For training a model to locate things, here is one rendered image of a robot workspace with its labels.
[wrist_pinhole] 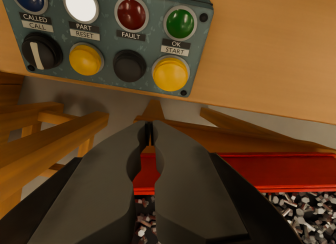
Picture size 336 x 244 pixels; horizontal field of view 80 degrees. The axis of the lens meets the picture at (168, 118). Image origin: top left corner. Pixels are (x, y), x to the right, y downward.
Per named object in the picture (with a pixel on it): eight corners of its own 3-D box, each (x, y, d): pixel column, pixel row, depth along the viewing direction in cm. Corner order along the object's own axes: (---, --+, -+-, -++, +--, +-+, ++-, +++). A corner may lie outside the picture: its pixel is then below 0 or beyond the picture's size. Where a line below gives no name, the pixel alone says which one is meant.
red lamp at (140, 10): (145, 33, 15) (144, 28, 14) (116, 28, 15) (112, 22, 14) (149, 7, 15) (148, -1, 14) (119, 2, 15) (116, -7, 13)
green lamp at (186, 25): (191, 42, 16) (194, 37, 14) (162, 36, 15) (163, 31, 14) (195, 16, 15) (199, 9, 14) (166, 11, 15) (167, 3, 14)
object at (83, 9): (99, 25, 15) (93, 18, 14) (68, 19, 15) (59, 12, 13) (102, -2, 15) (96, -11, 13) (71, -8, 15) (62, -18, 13)
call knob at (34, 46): (63, 67, 17) (57, 74, 17) (32, 62, 17) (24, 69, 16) (57, 37, 16) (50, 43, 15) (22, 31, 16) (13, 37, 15)
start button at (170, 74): (183, 88, 18) (183, 96, 18) (152, 83, 18) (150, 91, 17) (191, 59, 16) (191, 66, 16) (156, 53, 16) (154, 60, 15)
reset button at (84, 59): (103, 73, 18) (99, 80, 17) (75, 68, 17) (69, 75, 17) (101, 46, 16) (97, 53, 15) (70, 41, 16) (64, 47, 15)
